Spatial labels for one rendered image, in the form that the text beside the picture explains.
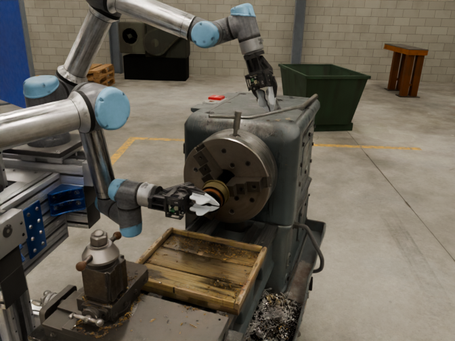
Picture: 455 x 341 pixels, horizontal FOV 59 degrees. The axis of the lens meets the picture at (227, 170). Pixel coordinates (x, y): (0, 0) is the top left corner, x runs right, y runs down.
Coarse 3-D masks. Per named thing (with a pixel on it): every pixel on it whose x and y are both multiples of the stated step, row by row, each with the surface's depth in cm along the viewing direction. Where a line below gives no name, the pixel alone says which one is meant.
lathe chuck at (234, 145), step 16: (208, 144) 134; (224, 144) 132; (240, 144) 130; (256, 144) 135; (192, 160) 139; (224, 160) 134; (240, 160) 132; (256, 160) 130; (192, 176) 141; (240, 176) 134; (256, 176) 132; (272, 176) 136; (256, 192) 134; (224, 208) 141; (240, 208) 139; (256, 208) 137
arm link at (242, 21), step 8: (232, 8) 128; (240, 8) 127; (248, 8) 127; (232, 16) 129; (240, 16) 127; (248, 16) 127; (232, 24) 129; (240, 24) 128; (248, 24) 128; (256, 24) 129; (232, 32) 130; (240, 32) 129; (248, 32) 128; (256, 32) 129; (240, 40) 131
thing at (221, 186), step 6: (210, 180) 128; (216, 180) 127; (204, 186) 127; (210, 186) 125; (216, 186) 125; (222, 186) 127; (210, 192) 123; (216, 192) 123; (222, 192) 125; (228, 192) 128; (216, 198) 123; (222, 198) 125; (228, 198) 129; (222, 204) 127; (216, 210) 125
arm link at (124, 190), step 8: (112, 184) 127; (120, 184) 126; (128, 184) 126; (136, 184) 126; (112, 192) 127; (120, 192) 126; (128, 192) 125; (136, 192) 124; (120, 200) 127; (128, 200) 126; (136, 200) 125; (128, 208) 127
